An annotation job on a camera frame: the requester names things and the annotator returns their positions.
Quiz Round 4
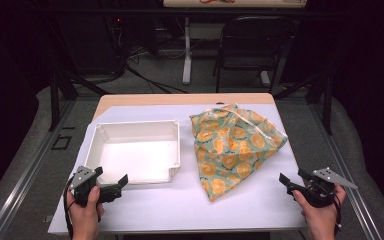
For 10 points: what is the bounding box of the black folding chair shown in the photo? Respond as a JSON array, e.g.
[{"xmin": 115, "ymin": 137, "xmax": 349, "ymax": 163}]
[{"xmin": 212, "ymin": 15, "xmax": 298, "ymax": 94}]

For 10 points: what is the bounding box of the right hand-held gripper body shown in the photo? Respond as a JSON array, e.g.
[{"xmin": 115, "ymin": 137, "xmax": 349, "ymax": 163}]
[{"xmin": 286, "ymin": 167, "xmax": 359, "ymax": 208}]

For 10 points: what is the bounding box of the wooden table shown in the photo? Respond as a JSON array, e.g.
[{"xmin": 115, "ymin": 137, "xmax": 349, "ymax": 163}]
[{"xmin": 92, "ymin": 92, "xmax": 278, "ymax": 122}]

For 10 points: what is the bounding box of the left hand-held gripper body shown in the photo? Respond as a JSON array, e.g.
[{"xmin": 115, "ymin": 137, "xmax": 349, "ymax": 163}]
[{"xmin": 69, "ymin": 166, "xmax": 123, "ymax": 206}]

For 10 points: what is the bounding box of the person's left hand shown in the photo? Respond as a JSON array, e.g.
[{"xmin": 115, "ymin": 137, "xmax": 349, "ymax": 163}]
[{"xmin": 67, "ymin": 186, "xmax": 105, "ymax": 233}]

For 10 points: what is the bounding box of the white table sheet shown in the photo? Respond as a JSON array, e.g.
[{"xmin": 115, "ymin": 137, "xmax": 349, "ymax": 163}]
[{"xmin": 47, "ymin": 103, "xmax": 309, "ymax": 235}]

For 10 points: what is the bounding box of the person's right hand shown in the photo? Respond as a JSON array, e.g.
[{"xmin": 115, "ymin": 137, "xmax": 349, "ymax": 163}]
[{"xmin": 292, "ymin": 185, "xmax": 347, "ymax": 235}]

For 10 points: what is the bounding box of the white desk leg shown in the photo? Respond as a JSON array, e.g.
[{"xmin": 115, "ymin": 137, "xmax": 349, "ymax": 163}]
[{"xmin": 182, "ymin": 16, "xmax": 193, "ymax": 85}]

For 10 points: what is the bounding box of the white plastic box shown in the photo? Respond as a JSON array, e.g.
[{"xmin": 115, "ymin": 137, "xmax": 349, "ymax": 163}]
[{"xmin": 84, "ymin": 119, "xmax": 182, "ymax": 186}]

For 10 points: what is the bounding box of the green orange-print cloth bag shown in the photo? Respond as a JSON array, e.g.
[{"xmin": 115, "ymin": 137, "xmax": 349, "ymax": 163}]
[{"xmin": 189, "ymin": 103, "xmax": 289, "ymax": 203}]

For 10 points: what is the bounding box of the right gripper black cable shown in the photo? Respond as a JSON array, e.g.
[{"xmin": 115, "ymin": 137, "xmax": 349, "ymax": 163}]
[{"xmin": 333, "ymin": 194, "xmax": 344, "ymax": 236}]

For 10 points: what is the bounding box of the aluminium floor rail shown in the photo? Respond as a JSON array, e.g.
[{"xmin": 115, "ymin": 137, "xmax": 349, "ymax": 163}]
[
  {"xmin": 308, "ymin": 99, "xmax": 383, "ymax": 240},
  {"xmin": 0, "ymin": 99, "xmax": 78, "ymax": 240}
]

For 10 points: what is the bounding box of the dark equipment cabinet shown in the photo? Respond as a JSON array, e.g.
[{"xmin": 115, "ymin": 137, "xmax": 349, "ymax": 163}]
[{"xmin": 54, "ymin": 13, "xmax": 121, "ymax": 76}]

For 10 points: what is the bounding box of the black floor cable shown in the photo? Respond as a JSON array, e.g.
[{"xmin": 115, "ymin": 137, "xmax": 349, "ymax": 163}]
[{"xmin": 124, "ymin": 64, "xmax": 189, "ymax": 95}]

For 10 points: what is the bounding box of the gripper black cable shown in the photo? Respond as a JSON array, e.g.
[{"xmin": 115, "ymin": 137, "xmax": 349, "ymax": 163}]
[
  {"xmin": 63, "ymin": 176, "xmax": 76, "ymax": 240},
  {"xmin": 333, "ymin": 194, "xmax": 344, "ymax": 236}
]

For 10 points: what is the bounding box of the black metal stand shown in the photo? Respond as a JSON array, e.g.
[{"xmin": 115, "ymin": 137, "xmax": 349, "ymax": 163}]
[
  {"xmin": 48, "ymin": 71, "xmax": 111, "ymax": 132},
  {"xmin": 273, "ymin": 66, "xmax": 334, "ymax": 136}
]

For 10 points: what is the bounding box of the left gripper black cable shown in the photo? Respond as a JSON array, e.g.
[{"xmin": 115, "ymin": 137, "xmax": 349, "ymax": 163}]
[{"xmin": 63, "ymin": 176, "xmax": 76, "ymax": 240}]

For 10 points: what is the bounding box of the white desk foot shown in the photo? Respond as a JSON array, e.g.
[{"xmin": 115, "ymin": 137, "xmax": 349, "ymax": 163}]
[{"xmin": 259, "ymin": 69, "xmax": 272, "ymax": 87}]

